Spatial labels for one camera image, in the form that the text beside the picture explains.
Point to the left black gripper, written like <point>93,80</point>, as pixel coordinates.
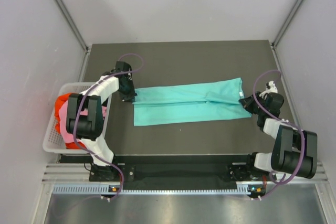
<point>129,97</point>

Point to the white plastic basket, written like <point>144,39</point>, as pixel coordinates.
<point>53,141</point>

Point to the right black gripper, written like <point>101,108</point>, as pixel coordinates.
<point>247,102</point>

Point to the grey slotted cable duct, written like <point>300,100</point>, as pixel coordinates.
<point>105,189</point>

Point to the pink t shirt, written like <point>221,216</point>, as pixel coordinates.
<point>68,138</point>

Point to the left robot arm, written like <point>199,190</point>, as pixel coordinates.
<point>85,120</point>

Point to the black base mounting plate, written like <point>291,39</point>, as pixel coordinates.
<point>213,171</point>

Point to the left aluminium frame post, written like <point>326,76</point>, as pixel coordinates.
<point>70,22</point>

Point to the aluminium frame post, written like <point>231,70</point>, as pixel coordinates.
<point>285,25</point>
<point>70,22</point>

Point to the teal t shirt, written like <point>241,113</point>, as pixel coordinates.
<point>214,101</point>

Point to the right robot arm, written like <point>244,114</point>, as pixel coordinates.
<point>291,147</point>

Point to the orange t shirt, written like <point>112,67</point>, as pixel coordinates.
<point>58,104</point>

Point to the right aluminium frame post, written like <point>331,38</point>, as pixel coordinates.
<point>285,25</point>

